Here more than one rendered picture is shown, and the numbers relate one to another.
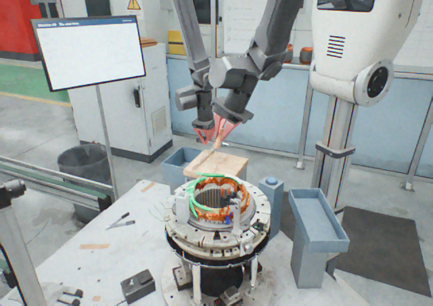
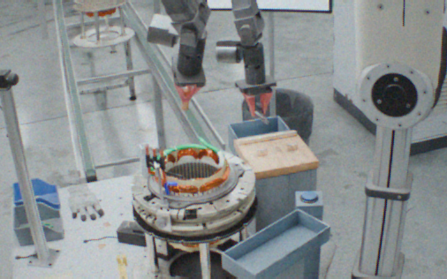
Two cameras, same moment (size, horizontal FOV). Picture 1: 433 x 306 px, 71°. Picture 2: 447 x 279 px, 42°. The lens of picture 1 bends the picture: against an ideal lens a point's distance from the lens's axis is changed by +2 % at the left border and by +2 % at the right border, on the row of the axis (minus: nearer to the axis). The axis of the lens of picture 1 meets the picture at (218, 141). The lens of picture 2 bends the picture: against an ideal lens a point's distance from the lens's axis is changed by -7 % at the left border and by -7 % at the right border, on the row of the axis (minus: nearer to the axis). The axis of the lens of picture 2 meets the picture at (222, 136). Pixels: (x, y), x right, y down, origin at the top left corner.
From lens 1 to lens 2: 1.14 m
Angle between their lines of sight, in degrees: 46
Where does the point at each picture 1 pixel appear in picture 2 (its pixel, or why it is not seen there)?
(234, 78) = (159, 36)
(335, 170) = (367, 214)
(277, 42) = (171, 11)
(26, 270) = (13, 137)
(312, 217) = (283, 249)
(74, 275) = (112, 200)
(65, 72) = not seen: outside the picture
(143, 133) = not seen: hidden behind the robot
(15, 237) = (8, 110)
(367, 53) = (359, 48)
